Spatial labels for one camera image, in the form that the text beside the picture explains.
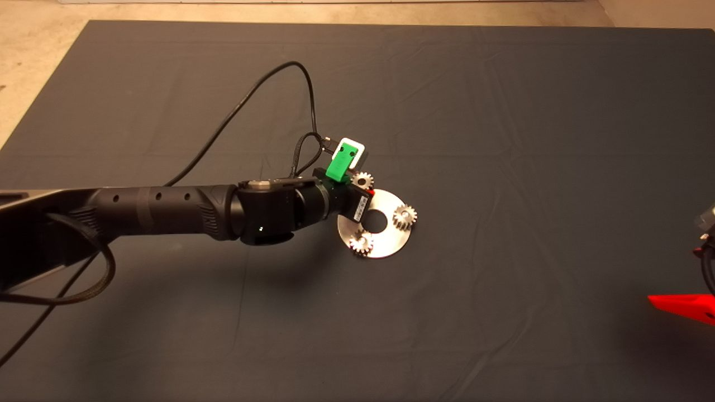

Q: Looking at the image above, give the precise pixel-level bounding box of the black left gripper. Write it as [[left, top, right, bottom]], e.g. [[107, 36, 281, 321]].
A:
[[313, 166, 376, 224]]

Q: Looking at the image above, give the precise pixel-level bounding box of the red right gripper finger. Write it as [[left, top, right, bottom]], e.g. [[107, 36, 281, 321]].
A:
[[648, 294, 715, 326]]

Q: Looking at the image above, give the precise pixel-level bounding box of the round metal carrier plate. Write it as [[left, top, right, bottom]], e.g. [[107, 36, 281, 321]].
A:
[[337, 189, 412, 259]]

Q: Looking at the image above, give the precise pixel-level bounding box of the dark grey table cloth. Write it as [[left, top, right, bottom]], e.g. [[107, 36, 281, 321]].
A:
[[0, 20, 715, 402]]

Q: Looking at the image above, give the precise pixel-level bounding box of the green left camera mount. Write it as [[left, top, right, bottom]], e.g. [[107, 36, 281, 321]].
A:
[[326, 142, 359, 182]]

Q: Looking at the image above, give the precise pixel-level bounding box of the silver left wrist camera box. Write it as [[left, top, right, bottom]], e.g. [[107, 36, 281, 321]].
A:
[[339, 137, 366, 168]]

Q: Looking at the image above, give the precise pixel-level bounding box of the black braided cable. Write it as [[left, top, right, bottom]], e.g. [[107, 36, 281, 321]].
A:
[[290, 132, 327, 178]]

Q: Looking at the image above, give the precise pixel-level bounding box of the thin black left camera cable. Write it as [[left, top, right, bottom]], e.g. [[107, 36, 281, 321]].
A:
[[0, 61, 336, 368]]

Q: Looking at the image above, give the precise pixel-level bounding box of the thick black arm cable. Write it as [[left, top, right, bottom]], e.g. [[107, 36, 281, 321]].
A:
[[0, 215, 116, 306]]

